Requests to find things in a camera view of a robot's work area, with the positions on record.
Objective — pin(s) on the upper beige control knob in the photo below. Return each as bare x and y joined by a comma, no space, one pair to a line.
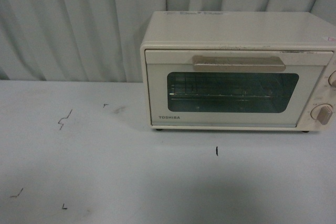
332,79

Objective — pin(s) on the wire oven rack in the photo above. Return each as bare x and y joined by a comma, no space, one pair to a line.
216,86

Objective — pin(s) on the oven door with glass window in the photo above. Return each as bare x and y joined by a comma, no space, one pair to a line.
303,77

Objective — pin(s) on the beige control knob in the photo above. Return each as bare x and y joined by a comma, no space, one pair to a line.
322,113
332,79

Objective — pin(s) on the white pleated curtain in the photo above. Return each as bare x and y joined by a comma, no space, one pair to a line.
99,40

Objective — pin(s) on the cream Toshiba toaster oven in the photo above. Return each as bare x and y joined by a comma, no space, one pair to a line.
238,31

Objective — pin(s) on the lower beige control knob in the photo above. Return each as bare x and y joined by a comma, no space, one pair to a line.
322,113

